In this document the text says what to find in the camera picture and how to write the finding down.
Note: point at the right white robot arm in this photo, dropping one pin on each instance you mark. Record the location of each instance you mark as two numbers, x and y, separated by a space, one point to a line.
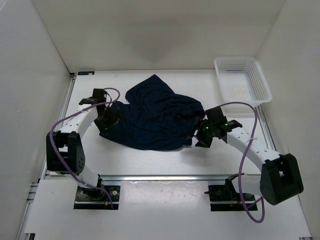
279 178

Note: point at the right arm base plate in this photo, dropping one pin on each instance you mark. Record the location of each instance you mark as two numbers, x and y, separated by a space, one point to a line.
222 201

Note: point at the white front cover board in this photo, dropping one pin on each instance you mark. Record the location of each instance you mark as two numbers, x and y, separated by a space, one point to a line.
177 210

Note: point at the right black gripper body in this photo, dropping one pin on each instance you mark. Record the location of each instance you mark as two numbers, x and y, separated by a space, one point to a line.
205 132

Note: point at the aluminium rail front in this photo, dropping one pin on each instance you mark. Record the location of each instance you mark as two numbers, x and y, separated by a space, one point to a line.
202 177

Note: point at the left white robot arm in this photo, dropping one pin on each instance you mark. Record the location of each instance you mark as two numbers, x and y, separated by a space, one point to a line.
64 150

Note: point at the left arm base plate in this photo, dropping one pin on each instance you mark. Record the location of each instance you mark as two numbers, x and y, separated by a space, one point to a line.
92 199

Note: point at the white plastic mesh basket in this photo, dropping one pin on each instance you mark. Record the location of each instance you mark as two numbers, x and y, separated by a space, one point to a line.
241 79

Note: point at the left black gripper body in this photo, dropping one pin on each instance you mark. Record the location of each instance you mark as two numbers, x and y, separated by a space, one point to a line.
107 119

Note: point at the navy blue shorts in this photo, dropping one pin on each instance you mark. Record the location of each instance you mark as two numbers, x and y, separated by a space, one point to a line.
155 117

